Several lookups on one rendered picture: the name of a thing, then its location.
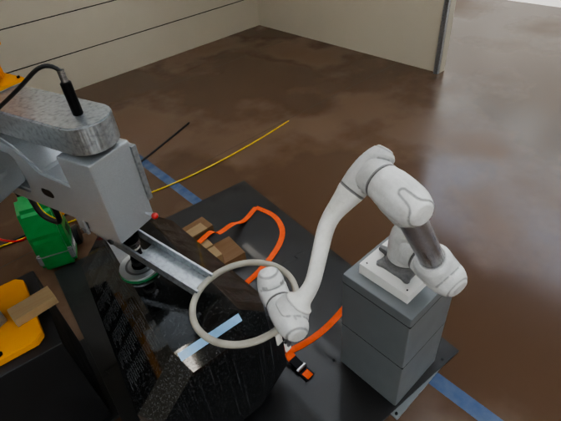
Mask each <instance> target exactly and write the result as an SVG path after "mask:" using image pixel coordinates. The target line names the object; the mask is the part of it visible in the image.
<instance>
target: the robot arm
mask: <svg viewBox="0 0 561 421"><path fill-rule="evenodd" d="M394 162H395V157H394V155H393V153H392V152H391V151H390V150H389V149H388V148H386V147H384V146H382V145H374V146H372V147H371V148H370V149H369V150H367V151H365V152H364V153H363V154H362V155H361V156H359V157H358V159H357V160H356V161H355V162H354V163H353V164H352V166H351V167H350V168H349V169H348V171H347V172H346V173H345V175H344V177H343V178H342V180H341V182H340V183H339V185H338V186H337V188H336V191H335V193H334V195H333V196H332V198H331V200H330V202H329V203H328V205H327V207H326V208H325V210H324V212H323V214H322V216H321V218H320V221H319V224H318V226H317V229H316V235H315V239H314V243H313V247H312V252H311V259H310V263H309V267H308V271H307V274H306V279H305V281H304V283H303V284H302V286H301V288H300V289H298V290H297V291H296V292H290V291H289V289H288V286H287V284H286V282H285V280H284V277H283V276H282V274H281V272H280V271H279V269H278V268H276V267H274V266H268V267H265V268H263V269H262V270H260V271H259V273H258V276H257V289H258V292H259V296H260V299H261V302H262V303H263V306H264V309H265V313H266V315H265V316H266V318H267V321H268V324H269V328H270V330H271V329H272V328H273V327H275V328H276V330H277V331H278V334H277V335H275V339H276V344H277V346H279V345H280V344H281V343H282V342H283V340H282V337H283V338H284V340H285V341H284V346H285V350H286V352H288V351H289V350H290V349H291V343H292V342H299V341H300V340H302V339H304V338H305V337H306V335H307V334H308V331H309V322H308V321H309V316H310V313H311V302H312V300H313V299H314V297H315V295H316V294H317V291H318V289H319V287H320V284H321V280H322V277H323V273H324V270H325V266H326V260H327V257H328V253H329V249H330V245H331V239H332V237H333V233H334V231H335V229H336V226H337V224H338V223H339V221H340V220H341V218H342V217H343V216H344V215H345V214H346V213H348V212H349V211H350V210H351V209H352V208H353V207H354V206H356V205H357V204H358V203H360V202H361V201H362V200H363V199H364V198H365V197H366V196H367V195H368V196H369V197H370V198H371V199H372V200H373V202H374V203H375V204H376V205H377V207H378V208H379V210H380V211H381V212H382V213H383V214H384V215H385V216H386V217H387V218H388V219H389V220H390V221H391V223H393V224H394V226H393V227H392V230H391V232H390V235H389V239H388V244H387V246H384V245H380V247H379V251H381V252H382V253H383V254H384V255H385V256H384V257H383V258H381V259H379V260H377V266H379V267H382V268H384V269H385V270H387V271H389V272H390V273H391V274H392V275H394V276H396V277H398V278H399V279H400V280H402V282H403V283H405V284H408V283H410V280H411V279H412V278H413V277H414V276H415V275H417V277H418V278H419V279H420V280H421V281H422V282H423V283H424V284H426V285H427V286H428V287H429V288H430V289H431V290H433V291H434V292H435V293H437V294H439V295H441V296H444V297H455V296H456V295H457V294H458V293H460V292H461V291H462V290H463V289H464V288H465V286H466V285H467V283H468V277H467V274H466V272H465V270H464V268H463V267H462V265H461V264H460V263H459V262H458V261H457V259H456V258H455V257H454V255H453V254H452V253H451V252H450V251H449V249H448V248H447V247H445V246H444V245H442V244H440V243H439V241H438V239H437V237H436V235H435V232H434V230H433V228H432V226H431V223H430V221H429V219H430V218H431V216H432V213H433V211H434V203H433V200H432V197H431V196H430V194H429V192H428V191H427V190H426V188H425V187H423V186H422V185H421V184H420V183H419V182H418V181H417V180H415V179H414V178H413V177H411V176H410V175H409V174H408V173H406V172H405V171H403V170H400V169H398V168H397V167H396V166H395V165H394Z"/></svg>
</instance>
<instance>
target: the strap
mask: <svg viewBox="0 0 561 421"><path fill-rule="evenodd" d="M256 210H258V211H261V212H264V213H266V214H267V215H269V216H271V217H272V218H273V219H274V220H275V221H276V223H277V225H278V226H279V229H280V236H279V239H278V242H277V243H276V245H275V248H274V250H273V251H272V252H271V254H270V255H269V256H268V257H267V259H266V261H272V260H273V258H274V257H275V255H276V254H277V252H278V251H279V250H280V248H281V246H282V243H283V241H284V239H285V227H284V225H283V223H282V221H281V219H280V218H279V217H278V216H277V215H276V214H275V213H273V212H271V211H269V210H267V209H264V208H262V207H259V206H257V207H253V208H252V209H251V210H250V212H249V213H248V214H247V215H246V217H245V218H244V219H242V220H241V221H237V222H231V223H230V224H228V225H227V226H225V227H224V228H222V229H221V230H219V231H217V232H214V231H207V232H206V233H205V234H204V235H202V237H201V238H200V239H199V240H197V241H198V242H199V243H200V244H201V243H202V242H203V241H204V240H205V239H206V238H207V237H209V236H210V235H211V234H213V233H216V234H219V235H220V234H222V233H224V232H225V231H227V230H228V229H230V228H231V227H232V226H234V225H236V224H241V223H245V222H246V221H248V220H249V219H250V218H251V216H252V215H253V214H254V213H255V211H256ZM265 267H266V266H260V267H259V268H258V269H257V270H256V271H255V272H254V273H253V274H252V275H251V276H250V277H248V278H247V279H246V280H245V281H246V282H247V283H248V284H250V283H251V282H252V281H253V280H255V279H256V278H257V276H258V273H259V271H260V270H262V269H263V268H265ZM341 316H342V306H341V308H340V309H339V310H338V311H337V312H336V314H335V315H334V316H333V317H332V318H331V319H330V320H329V321H328V322H327V323H326V324H325V325H324V326H323V327H321V328H320V329H319V330H318V331H317V332H315V333H314V334H312V335H311V336H309V337H308V338H307V339H305V340H303V341H301V342H299V343H297V344H296V345H294V346H292V347H291V349H290V350H291V351H292V352H294V353H295V352H297V351H299V350H301V349H302V348H304V347H306V346H308V345H309V344H311V343H313V342H314V341H315V340H316V339H318V338H319V337H321V336H322V335H323V334H324V333H326V332H327V331H328V330H329V329H330V328H331V327H332V326H333V325H334V324H335V323H336V322H337V321H338V320H339V319H340V318H341ZM290 350H289V351H290ZM289 351H288V352H289Z"/></svg>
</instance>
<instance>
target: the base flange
mask: <svg viewBox="0 0 561 421"><path fill-rule="evenodd" d="M27 297H30V294H29V291H28V288H27V285H26V283H25V282H24V281H23V280H16V279H15V280H12V281H10V282H8V283H6V284H3V285H1V286H0V312H1V313H2V314H3V315H4V316H5V318H7V320H8V321H7V322H6V323H4V324H3V325H2V326H1V327H0V366H2V365H3V364H5V363H8V362H9V361H11V360H13V359H14V358H17V357H18V356H20V355H22V354H24V353H26V352H27V351H29V350H31V349H33V348H35V347H36V346H38V345H39V344H40V343H41V341H42V340H43V339H44V336H45V334H44V332H43V328H42V326H41V323H40V321H39V319H38V316H36V317H35V318H33V319H32V320H30V321H29V322H26V323H25V324H23V325H22V326H21V327H18V326H17V325H16V324H15V322H14V321H13V320H12V318H11V317H10V315H9V314H8V311H7V309H8V308H10V307H12V306H14V305H16V304H17V303H19V302H20V301H22V300H24V299H25V298H27Z"/></svg>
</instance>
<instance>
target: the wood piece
mask: <svg viewBox="0 0 561 421"><path fill-rule="evenodd" d="M57 303H59V301H58V299H57V298H56V297H55V296H54V294H53V293H52V291H51V290H50V289H49V287H48V286H46V287H44V288H43V289H41V290H39V291H38V292H35V293H34V294H32V295H31V296H30V297H27V298H25V299H24V300H22V301H20V302H19V303H17V304H16V305H14V306H12V307H10V308H8V309H7V311H8V314H9V315H10V317H11V318H12V320H13V321H14V322H15V324H16V325H17V326H18V327H21V326H22V325H23V324H25V323H26V322H29V321H30V320H32V319H33V318H35V317H36V316H38V315H39V314H41V313H43V312H45V311H46V310H48V309H49V308H50V307H52V306H54V305H56V304H57Z"/></svg>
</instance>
